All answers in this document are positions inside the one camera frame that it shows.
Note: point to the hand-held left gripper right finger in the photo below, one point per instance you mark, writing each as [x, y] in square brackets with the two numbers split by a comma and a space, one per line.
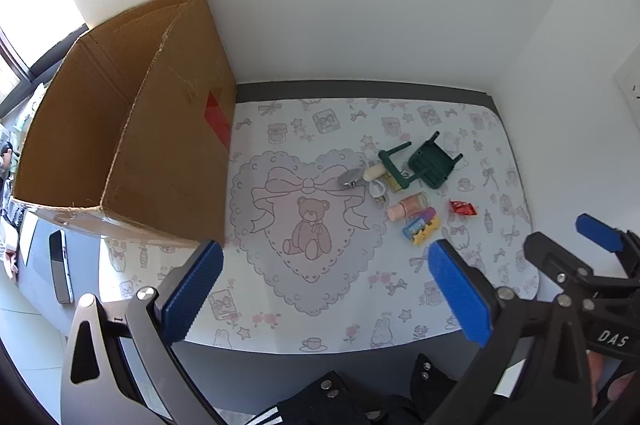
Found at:
[457, 292]

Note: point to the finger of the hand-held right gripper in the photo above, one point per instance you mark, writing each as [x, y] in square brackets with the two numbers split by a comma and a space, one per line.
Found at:
[597, 227]
[555, 257]

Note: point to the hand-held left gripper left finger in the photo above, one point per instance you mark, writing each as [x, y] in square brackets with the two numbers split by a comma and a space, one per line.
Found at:
[192, 292]

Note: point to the yellow plastic piece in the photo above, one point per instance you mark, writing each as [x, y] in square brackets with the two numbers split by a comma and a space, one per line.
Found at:
[429, 232]

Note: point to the blue bottle with pink cap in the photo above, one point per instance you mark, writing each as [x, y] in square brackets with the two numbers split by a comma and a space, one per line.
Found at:
[416, 225]

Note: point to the red snack packet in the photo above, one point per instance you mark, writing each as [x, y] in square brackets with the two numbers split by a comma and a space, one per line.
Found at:
[462, 207]

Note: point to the peach pink cylinder bottle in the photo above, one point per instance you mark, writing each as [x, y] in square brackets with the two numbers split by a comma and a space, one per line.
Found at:
[406, 207]

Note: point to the small white plastic piece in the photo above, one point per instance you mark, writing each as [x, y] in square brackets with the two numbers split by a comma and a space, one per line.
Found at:
[376, 190]

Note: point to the green toy chair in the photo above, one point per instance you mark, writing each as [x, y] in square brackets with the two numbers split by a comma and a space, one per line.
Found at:
[434, 162]

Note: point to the cream oblong piece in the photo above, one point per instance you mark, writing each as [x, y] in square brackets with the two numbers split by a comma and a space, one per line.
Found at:
[374, 173]

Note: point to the brown cardboard box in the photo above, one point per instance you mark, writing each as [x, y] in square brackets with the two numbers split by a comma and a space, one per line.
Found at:
[165, 145]

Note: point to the round metal disc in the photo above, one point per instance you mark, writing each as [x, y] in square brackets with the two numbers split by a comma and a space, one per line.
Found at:
[351, 178]

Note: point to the person's right hand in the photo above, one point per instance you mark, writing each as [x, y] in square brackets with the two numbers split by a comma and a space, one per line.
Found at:
[597, 375]

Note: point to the printed teddy bear mat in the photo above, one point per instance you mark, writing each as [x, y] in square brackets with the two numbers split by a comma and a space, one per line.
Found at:
[310, 280]

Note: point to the black smartphone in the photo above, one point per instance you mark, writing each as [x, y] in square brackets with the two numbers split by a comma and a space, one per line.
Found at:
[61, 265]

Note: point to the person's black striped clothing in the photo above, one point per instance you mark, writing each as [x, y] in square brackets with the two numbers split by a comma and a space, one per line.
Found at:
[360, 397]

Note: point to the white paper sheet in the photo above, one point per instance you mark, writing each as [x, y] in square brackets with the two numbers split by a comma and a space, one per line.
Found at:
[27, 237]

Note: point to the window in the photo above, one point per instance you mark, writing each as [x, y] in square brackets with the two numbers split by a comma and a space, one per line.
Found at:
[30, 15]

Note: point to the white wall socket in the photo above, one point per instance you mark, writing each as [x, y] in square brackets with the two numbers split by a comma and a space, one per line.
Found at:
[630, 87]

